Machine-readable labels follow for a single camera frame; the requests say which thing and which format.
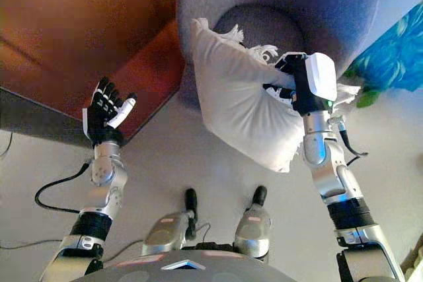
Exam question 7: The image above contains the grey round armchair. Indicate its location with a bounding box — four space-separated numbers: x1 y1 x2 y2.
175 0 383 115

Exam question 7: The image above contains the blue green patterned cloth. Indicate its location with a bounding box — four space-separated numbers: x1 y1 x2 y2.
343 5 423 108

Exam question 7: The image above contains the thin grey floor cable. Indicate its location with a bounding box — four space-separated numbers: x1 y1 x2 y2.
0 238 63 250

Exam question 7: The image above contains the beige fringed pillow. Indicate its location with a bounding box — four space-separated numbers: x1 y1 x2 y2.
189 17 362 174

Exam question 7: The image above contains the silver right robot leg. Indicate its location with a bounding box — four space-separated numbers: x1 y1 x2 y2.
233 185 273 260

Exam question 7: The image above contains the silver robot leg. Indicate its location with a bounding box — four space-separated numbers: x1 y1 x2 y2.
233 185 273 260
141 188 199 256

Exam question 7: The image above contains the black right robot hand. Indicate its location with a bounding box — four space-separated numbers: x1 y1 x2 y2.
274 51 338 115

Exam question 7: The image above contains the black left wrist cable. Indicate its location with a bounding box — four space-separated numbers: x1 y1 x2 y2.
34 160 91 214

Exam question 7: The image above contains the dark grey robot torso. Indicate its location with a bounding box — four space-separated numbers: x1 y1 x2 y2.
70 249 298 282

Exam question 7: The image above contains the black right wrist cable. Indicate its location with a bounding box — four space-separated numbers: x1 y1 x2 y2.
332 116 369 166

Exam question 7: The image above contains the silver left robot leg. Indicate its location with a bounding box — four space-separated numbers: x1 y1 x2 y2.
141 188 199 256

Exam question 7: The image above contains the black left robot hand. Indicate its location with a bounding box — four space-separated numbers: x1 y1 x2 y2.
81 76 138 147

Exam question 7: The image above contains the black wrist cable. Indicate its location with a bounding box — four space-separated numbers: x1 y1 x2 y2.
34 160 91 214
332 116 369 166

